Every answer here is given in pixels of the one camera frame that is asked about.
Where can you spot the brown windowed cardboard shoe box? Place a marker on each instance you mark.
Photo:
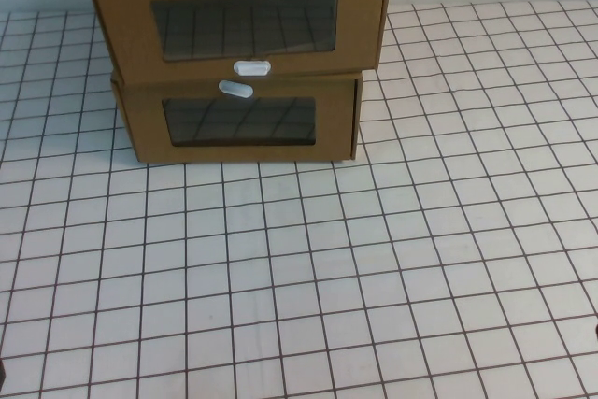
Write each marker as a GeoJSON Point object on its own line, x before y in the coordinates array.
{"type": "Point", "coordinates": [145, 151]}

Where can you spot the white black-grid tablecloth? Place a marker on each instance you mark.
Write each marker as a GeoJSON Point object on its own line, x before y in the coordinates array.
{"type": "Point", "coordinates": [327, 277]}

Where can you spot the brown windowed cardboard drawer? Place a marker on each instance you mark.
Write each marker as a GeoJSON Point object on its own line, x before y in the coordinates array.
{"type": "Point", "coordinates": [121, 20]}

